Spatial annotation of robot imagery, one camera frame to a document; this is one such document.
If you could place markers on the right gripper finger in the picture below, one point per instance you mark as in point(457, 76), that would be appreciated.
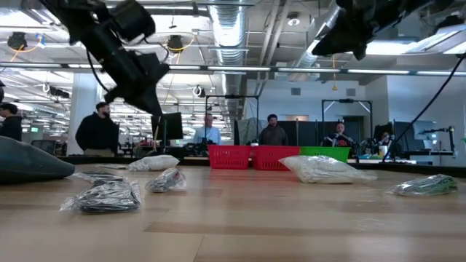
point(342, 34)

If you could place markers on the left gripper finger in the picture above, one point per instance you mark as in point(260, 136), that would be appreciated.
point(140, 91)

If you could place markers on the clear bag of cotton balls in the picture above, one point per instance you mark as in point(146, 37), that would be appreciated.
point(324, 170)
point(156, 162)

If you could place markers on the metal tool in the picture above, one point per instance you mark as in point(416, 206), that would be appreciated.
point(165, 180)

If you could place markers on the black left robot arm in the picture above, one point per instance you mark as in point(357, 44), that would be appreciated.
point(73, 14)

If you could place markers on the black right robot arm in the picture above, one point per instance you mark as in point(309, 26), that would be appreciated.
point(400, 11)

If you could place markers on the black computer monitor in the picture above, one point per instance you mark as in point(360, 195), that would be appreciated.
point(171, 127)

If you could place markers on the white pillar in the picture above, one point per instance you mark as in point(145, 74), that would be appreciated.
point(76, 91)

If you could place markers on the black ceiling device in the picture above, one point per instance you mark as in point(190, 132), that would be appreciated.
point(175, 43)
point(17, 40)

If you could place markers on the person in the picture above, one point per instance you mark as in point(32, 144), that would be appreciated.
point(96, 132)
point(386, 140)
point(273, 136)
point(340, 136)
point(12, 127)
point(208, 134)

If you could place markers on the small flat clear bag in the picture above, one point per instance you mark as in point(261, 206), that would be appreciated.
point(98, 177)

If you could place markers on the long ceiling light bar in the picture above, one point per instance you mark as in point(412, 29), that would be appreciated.
point(236, 68)

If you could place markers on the red plastic basket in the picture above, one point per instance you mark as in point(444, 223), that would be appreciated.
point(229, 157)
point(273, 156)

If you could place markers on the green plastic basket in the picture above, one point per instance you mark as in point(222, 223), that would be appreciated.
point(327, 153)

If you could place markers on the white canister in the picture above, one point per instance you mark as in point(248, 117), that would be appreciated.
point(383, 151)

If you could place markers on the grey computer monitor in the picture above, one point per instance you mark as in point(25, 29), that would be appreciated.
point(424, 129)

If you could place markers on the dark grey rounded object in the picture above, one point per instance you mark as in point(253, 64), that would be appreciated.
point(29, 163)

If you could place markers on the bag of green parts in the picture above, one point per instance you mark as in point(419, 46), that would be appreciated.
point(424, 185)

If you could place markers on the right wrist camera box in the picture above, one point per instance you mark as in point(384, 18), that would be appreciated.
point(360, 52)

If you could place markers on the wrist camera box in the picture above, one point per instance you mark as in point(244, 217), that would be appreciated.
point(154, 65)
point(360, 52)

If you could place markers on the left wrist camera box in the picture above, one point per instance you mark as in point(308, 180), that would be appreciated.
point(154, 65)

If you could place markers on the black frame stand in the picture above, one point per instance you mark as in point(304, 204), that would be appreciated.
point(233, 97)
point(346, 100)

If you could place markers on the silver spiral air duct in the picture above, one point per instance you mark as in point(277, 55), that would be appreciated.
point(229, 29)

